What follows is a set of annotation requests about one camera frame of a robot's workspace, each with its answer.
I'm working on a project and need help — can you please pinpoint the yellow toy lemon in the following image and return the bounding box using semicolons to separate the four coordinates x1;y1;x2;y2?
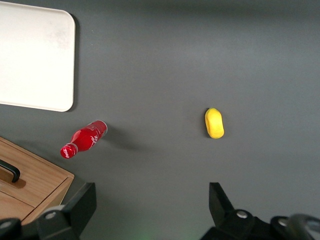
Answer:
204;107;225;139

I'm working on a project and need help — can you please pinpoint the red coke bottle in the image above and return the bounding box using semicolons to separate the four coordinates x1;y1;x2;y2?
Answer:
59;119;109;160

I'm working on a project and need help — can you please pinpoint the wooden drawer cabinet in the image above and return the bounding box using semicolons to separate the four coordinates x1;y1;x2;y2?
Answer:
0;136;75;226

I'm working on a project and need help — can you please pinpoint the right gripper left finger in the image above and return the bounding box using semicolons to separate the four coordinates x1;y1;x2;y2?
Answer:
0;182;98;240

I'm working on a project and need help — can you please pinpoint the white rectangular tray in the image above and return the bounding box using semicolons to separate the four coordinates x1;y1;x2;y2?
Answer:
0;1;76;113

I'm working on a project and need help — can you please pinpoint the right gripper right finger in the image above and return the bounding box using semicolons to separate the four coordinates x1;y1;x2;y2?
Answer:
199;182;276;240

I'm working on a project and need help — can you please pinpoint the black metal drawer handle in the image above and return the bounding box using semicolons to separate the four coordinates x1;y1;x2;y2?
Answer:
0;159;21;185

